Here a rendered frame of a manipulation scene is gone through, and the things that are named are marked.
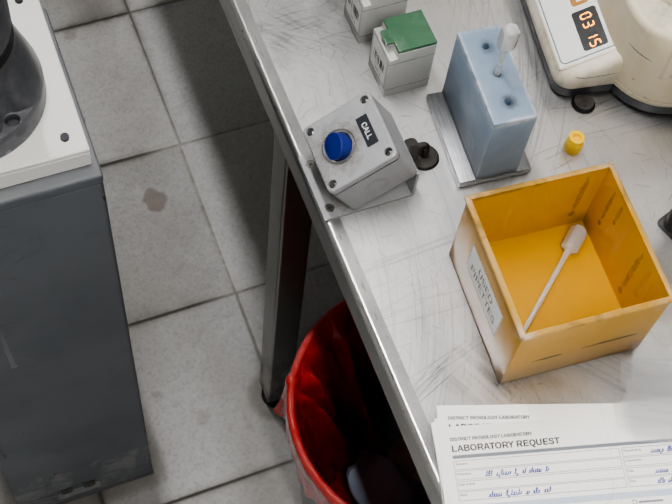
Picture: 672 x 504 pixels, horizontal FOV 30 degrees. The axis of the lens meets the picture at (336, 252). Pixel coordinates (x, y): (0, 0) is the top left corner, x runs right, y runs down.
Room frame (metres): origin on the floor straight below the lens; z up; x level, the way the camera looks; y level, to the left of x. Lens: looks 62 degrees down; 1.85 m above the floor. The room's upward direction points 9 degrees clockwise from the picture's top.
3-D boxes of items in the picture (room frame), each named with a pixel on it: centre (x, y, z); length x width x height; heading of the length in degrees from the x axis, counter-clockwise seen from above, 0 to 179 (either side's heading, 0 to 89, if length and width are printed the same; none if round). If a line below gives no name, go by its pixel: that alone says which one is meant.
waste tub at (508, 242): (0.51, -0.18, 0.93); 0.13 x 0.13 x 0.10; 25
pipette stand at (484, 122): (0.67, -0.11, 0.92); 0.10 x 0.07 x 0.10; 24
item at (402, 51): (0.72, -0.03, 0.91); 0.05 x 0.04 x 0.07; 119
